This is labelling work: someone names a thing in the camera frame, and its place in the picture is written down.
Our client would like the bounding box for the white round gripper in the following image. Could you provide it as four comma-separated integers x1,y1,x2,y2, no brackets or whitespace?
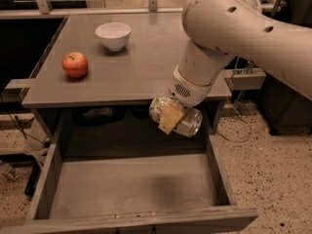
159,67,213,135

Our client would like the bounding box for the silver green 7up can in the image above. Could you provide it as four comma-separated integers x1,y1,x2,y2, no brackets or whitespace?
149,97,203,137

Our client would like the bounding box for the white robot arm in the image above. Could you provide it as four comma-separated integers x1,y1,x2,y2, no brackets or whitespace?
153,0,312,137

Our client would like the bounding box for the open grey top drawer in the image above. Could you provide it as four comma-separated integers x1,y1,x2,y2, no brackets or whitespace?
0,109,259,234

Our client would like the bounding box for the grey cabinet with top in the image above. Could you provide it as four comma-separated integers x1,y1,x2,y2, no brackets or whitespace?
20,12,232,138

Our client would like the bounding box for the white ceramic bowl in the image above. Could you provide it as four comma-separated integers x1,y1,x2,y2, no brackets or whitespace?
96,22,131,51

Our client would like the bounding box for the red apple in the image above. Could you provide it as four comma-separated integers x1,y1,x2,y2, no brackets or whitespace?
61,52,89,78

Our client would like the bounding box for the white cable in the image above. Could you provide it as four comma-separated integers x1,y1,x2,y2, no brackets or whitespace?
215,57,254,144

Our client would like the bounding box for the black cable on floor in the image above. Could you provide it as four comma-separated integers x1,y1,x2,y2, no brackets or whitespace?
0,95,47,146

